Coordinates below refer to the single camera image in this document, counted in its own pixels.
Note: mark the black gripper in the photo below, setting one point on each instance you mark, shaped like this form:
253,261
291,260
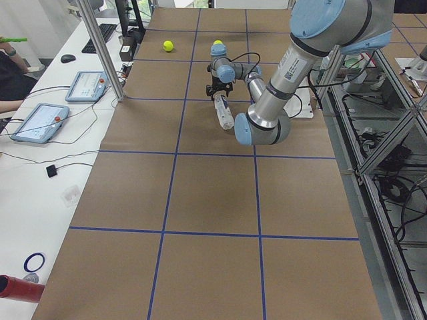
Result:
217,82

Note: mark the clear tennis ball can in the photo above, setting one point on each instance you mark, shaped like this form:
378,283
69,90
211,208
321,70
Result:
224,113

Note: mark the yellow Wilson tennis ball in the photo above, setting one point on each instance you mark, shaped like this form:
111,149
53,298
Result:
168,46

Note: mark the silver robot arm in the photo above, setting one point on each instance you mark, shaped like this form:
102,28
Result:
315,28

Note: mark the black mini computer box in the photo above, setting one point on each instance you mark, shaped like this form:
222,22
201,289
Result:
128,48

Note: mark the black computer monitor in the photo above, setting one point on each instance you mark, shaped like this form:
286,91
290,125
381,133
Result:
123,12

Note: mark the far blue teach pendant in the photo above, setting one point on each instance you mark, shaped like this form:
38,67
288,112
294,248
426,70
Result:
87,86

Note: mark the blue teach pendant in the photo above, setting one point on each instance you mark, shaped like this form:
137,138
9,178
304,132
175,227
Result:
87,86
41,124

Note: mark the black computer mouse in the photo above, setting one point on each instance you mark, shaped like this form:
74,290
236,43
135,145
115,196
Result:
67,58

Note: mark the near blue teach pendant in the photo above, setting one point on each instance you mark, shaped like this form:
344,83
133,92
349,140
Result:
41,124

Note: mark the small black square puck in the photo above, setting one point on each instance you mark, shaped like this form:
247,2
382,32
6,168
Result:
52,171

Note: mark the person in black shirt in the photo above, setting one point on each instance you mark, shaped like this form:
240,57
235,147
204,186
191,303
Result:
15,84

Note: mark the green handheld tool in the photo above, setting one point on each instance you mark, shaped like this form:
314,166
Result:
13,40

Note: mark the red cylinder bottle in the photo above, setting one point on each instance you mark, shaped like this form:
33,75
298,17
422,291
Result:
20,289

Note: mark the aluminium frame post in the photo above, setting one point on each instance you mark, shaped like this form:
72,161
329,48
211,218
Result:
94,31

